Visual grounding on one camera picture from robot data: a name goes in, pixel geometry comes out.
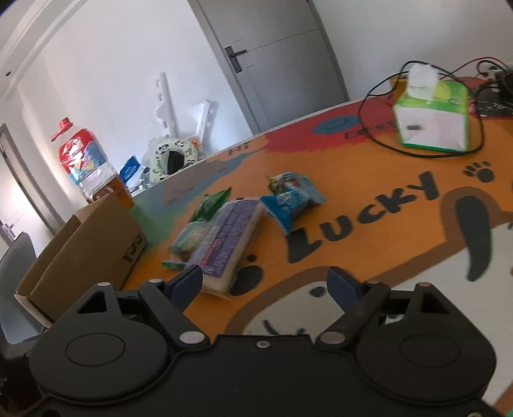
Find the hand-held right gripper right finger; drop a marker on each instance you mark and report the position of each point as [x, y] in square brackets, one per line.
[344, 286]

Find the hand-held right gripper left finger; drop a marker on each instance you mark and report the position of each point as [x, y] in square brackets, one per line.
[188, 280]

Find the purple snack packet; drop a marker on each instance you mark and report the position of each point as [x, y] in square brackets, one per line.
[228, 240]

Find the brown cardboard box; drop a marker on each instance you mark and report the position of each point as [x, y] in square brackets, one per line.
[88, 256]

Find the blue green snack packet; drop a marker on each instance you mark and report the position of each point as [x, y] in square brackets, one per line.
[290, 182]

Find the colourful printed table mat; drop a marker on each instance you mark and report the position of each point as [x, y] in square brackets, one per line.
[360, 240]

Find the blue bag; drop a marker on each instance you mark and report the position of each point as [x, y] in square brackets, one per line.
[129, 170]

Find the large bottle with red cap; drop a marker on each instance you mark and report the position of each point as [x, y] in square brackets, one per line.
[90, 164]

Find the white foam piece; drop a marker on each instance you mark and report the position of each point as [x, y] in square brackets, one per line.
[202, 118]

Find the grey chair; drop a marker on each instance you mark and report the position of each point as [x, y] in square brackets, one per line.
[18, 288]

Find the tall white foam board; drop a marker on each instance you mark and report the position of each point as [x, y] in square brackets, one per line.
[168, 104]

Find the green white tissue box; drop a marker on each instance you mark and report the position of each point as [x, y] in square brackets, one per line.
[433, 120]

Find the yellow box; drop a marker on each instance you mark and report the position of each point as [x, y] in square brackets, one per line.
[396, 84]

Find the grey door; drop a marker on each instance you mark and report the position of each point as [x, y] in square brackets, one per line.
[276, 68]

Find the grey side door frame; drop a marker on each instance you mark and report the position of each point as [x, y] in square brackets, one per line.
[28, 184]

